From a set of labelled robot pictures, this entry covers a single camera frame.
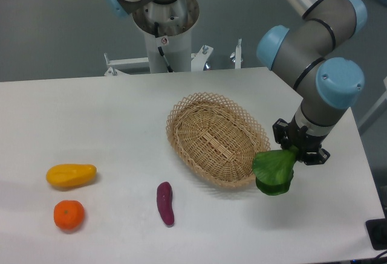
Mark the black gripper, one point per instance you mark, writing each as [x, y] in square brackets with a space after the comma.
[308, 145]

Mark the green leafy vegetable toy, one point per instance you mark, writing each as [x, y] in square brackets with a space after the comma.
[274, 170]

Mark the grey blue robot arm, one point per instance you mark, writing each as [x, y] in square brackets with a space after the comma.
[328, 86]

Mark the woven wicker basket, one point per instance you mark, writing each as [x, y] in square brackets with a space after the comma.
[216, 138]

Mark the black device at table edge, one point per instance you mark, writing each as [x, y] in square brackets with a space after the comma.
[376, 229]

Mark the purple sweet potato toy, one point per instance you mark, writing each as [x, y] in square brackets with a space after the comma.
[164, 203]

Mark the yellow papaya half toy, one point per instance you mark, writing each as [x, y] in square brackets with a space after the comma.
[71, 175]

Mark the orange tangerine toy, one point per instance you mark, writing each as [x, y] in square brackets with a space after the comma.
[68, 215]

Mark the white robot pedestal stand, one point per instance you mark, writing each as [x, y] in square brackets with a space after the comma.
[167, 30]

